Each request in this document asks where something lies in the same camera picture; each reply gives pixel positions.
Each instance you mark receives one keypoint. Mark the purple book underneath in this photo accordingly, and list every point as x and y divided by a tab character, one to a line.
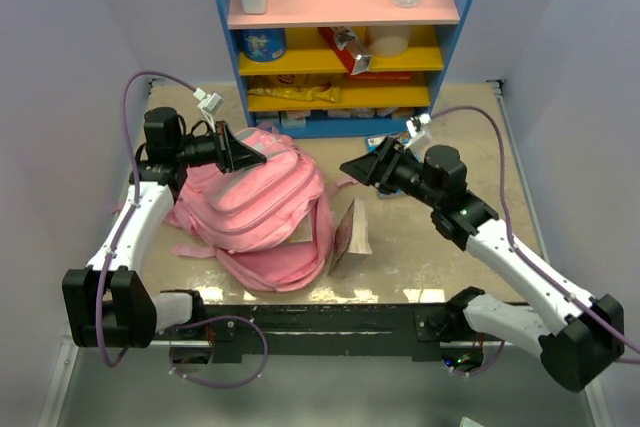
351	245

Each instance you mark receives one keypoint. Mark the yellow chips bag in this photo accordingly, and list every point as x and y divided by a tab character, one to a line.
296	87

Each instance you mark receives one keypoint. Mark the blue pink yellow shelf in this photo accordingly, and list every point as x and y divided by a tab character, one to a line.
340	68

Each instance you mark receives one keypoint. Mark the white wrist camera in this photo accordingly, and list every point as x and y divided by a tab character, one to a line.
418	128
208	104

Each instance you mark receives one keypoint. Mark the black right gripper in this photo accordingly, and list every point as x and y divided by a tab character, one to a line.
377	168

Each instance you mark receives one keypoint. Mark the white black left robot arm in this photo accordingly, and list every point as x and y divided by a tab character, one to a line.
106	302

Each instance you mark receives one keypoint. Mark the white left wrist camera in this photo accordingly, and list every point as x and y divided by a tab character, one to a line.
208	104

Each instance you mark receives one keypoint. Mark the yellow illustrated book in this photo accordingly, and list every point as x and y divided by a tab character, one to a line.
303	232

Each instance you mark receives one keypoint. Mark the red silver snack box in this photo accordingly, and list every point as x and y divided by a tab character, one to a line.
348	47

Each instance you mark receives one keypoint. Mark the blue cartoon can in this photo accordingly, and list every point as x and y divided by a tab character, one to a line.
264	45

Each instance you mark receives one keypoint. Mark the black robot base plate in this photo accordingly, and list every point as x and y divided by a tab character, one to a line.
340	332

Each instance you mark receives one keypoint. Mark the white translucent cup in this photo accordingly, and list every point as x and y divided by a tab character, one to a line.
388	40

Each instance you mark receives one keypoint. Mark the blue cartoon book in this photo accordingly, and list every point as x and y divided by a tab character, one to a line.
372	142

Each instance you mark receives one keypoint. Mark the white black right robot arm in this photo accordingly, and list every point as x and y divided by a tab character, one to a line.
574	334

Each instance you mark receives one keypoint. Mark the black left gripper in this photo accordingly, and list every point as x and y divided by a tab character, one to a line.
231	154

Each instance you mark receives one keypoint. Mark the pink student backpack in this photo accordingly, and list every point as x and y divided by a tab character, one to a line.
244	217

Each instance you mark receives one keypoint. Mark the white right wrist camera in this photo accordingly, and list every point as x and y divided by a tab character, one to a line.
418	128

